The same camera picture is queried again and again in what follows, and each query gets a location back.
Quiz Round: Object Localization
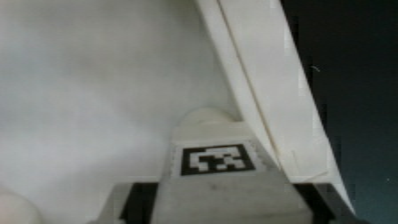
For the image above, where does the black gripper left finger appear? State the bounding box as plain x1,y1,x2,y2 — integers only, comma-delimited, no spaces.
87,181,160,224

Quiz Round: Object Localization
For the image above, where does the white square tabletop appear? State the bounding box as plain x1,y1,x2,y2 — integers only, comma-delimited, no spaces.
0,0,354,224

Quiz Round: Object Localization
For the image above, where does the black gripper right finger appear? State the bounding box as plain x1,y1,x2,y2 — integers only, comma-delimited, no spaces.
290,183,368,224

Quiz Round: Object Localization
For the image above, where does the white table leg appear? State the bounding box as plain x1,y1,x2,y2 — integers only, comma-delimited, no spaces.
151,108,313,224

